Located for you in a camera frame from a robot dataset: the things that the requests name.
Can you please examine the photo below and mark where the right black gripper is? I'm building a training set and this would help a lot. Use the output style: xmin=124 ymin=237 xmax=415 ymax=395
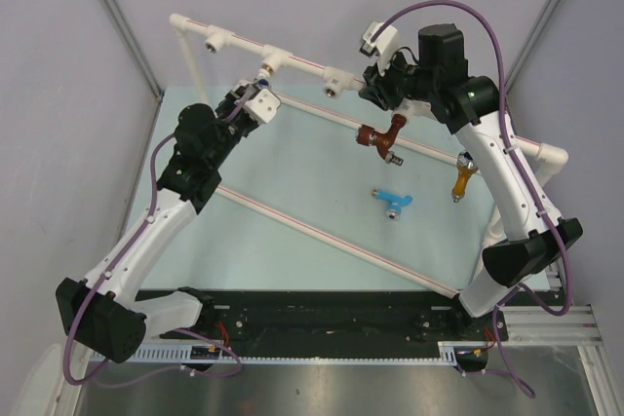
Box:
xmin=358 ymin=48 xmax=436 ymax=113

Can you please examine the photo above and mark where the white water faucet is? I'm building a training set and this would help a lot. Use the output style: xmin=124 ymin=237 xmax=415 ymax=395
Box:
xmin=252 ymin=70 xmax=270 ymax=91

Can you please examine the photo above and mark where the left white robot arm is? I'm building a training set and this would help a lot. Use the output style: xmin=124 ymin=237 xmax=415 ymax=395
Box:
xmin=56 ymin=83 xmax=281 ymax=363

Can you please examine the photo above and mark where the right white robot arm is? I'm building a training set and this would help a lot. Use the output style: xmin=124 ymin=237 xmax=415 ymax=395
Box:
xmin=359 ymin=21 xmax=583 ymax=339

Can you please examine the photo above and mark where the dark red water faucet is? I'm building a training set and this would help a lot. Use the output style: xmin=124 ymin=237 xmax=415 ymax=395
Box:
xmin=356 ymin=114 xmax=408 ymax=167

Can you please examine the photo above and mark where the amber yellow water faucet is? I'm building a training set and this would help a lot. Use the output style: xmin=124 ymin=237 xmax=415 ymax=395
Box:
xmin=451 ymin=151 xmax=479 ymax=203

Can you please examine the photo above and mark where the blue water faucet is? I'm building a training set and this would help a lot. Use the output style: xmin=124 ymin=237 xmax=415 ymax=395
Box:
xmin=371 ymin=189 xmax=413 ymax=220

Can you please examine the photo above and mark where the light green table mat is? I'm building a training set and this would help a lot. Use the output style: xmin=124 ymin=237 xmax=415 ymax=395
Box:
xmin=143 ymin=105 xmax=493 ymax=291

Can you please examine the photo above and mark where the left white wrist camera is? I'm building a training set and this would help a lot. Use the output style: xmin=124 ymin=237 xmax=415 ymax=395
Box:
xmin=243 ymin=89 xmax=282 ymax=125

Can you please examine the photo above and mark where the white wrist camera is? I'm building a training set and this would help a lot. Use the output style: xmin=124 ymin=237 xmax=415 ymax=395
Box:
xmin=243 ymin=89 xmax=282 ymax=125
xmin=360 ymin=21 xmax=401 ymax=75

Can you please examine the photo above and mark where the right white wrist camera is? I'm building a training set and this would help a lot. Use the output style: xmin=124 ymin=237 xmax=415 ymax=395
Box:
xmin=360 ymin=21 xmax=401 ymax=75

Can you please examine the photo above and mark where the white PVC pipe frame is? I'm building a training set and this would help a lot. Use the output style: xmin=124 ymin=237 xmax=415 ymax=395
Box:
xmin=169 ymin=13 xmax=569 ymax=300

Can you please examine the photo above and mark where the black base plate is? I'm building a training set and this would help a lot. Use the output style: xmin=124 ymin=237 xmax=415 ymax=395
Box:
xmin=190 ymin=289 xmax=508 ymax=360

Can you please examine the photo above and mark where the white slotted cable duct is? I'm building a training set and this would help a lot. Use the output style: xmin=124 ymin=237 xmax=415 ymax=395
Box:
xmin=131 ymin=343 xmax=462 ymax=366

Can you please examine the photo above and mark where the aluminium extrusion rail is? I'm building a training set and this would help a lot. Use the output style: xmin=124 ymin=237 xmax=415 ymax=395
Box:
xmin=501 ymin=264 xmax=615 ymax=416

